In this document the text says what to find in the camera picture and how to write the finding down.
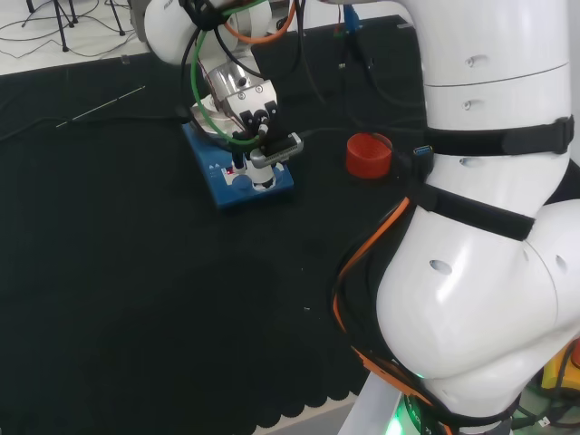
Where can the yellow stop button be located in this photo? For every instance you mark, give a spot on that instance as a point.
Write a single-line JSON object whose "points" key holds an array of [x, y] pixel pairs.
{"points": [[559, 369]]}

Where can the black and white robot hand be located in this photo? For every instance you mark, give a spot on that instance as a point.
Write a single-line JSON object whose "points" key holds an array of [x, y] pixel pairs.
{"points": [[263, 179]]}

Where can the heater with blue base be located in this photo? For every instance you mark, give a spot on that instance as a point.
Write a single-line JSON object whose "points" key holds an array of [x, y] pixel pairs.
{"points": [[226, 192]]}

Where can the black tripod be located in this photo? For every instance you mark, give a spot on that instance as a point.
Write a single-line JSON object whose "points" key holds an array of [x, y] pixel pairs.
{"points": [[59, 20]]}

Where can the red ribbed plastic cup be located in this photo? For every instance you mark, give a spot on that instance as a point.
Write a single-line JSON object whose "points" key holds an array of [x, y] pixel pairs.
{"points": [[368, 156]]}

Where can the black cloth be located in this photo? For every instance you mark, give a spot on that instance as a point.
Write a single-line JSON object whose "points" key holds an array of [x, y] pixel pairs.
{"points": [[136, 272]]}

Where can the thin glass rod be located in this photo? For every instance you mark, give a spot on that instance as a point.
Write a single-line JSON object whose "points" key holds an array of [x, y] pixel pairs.
{"points": [[99, 107]]}

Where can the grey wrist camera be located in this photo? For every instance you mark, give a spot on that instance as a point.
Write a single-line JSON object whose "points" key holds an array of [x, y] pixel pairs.
{"points": [[278, 151]]}

